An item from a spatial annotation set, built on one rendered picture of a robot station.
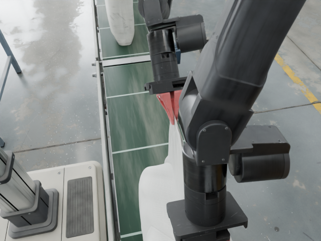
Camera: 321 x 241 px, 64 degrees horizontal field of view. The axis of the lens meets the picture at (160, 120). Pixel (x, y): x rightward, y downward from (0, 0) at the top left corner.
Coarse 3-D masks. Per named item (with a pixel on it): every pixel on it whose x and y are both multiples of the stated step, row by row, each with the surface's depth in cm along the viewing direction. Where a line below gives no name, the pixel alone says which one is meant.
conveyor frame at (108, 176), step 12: (96, 72) 169; (108, 120) 147; (180, 120) 153; (108, 156) 139; (108, 168) 128; (108, 180) 119; (108, 192) 114; (108, 204) 110; (108, 216) 107; (108, 228) 104; (108, 240) 101; (120, 240) 105
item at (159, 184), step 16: (176, 128) 55; (176, 144) 58; (176, 160) 60; (144, 176) 76; (160, 176) 72; (176, 176) 63; (144, 192) 72; (160, 192) 69; (176, 192) 65; (144, 208) 71; (160, 208) 66; (144, 224) 72; (160, 224) 64; (144, 240) 80; (160, 240) 62
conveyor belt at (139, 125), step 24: (120, 72) 175; (144, 72) 175; (120, 96) 160; (144, 96) 160; (120, 120) 147; (144, 120) 147; (168, 120) 147; (120, 144) 136; (144, 144) 136; (168, 144) 136; (120, 168) 126; (144, 168) 126; (120, 192) 118; (120, 216) 111
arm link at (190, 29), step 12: (144, 0) 51; (156, 0) 51; (144, 12) 51; (156, 12) 51; (156, 24) 52; (168, 24) 55; (180, 24) 53; (192, 24) 52; (180, 36) 52; (192, 36) 52; (204, 36) 52; (180, 48) 54; (192, 48) 54
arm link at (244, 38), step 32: (256, 0) 20; (288, 0) 20; (224, 32) 22; (256, 32) 21; (224, 64) 22; (256, 64) 23; (192, 96) 28; (224, 96) 24; (256, 96) 24; (192, 128) 26
